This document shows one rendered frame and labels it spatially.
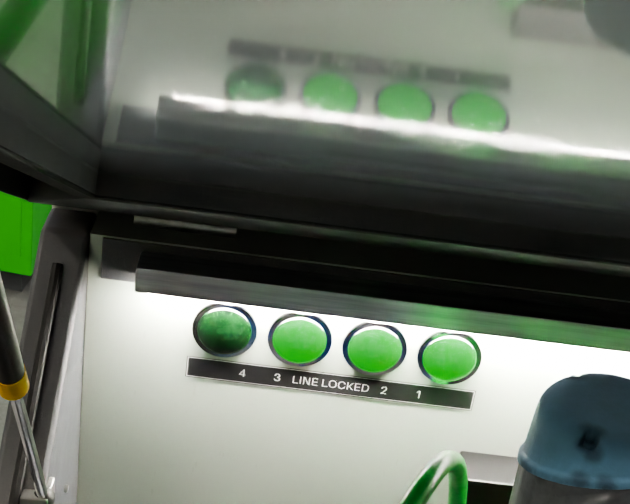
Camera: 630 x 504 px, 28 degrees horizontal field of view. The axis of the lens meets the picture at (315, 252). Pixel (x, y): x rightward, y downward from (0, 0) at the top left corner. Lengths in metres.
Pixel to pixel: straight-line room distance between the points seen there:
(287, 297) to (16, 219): 2.61
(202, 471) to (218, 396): 0.08
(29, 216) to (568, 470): 2.99
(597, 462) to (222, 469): 0.54
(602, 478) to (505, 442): 0.47
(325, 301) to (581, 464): 0.39
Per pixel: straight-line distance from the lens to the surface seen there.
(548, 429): 0.61
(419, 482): 0.79
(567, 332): 0.97
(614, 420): 0.61
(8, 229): 3.55
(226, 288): 0.94
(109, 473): 1.10
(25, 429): 0.83
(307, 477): 1.08
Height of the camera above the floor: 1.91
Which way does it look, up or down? 28 degrees down
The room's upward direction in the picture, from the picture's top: 8 degrees clockwise
